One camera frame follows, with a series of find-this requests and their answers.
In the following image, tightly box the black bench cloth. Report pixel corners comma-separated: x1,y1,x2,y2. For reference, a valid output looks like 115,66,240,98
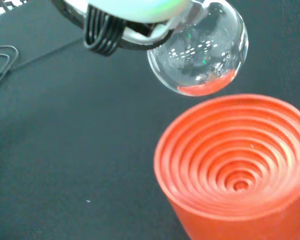
0,0,300,240

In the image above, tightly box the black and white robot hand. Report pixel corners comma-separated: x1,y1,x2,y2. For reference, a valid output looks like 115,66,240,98
50,0,192,57

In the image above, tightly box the thin black cable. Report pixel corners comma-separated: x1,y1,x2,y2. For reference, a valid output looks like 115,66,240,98
0,36,85,92

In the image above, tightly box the orange ribbed flask ring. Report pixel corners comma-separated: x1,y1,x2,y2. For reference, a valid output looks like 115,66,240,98
153,93,300,240

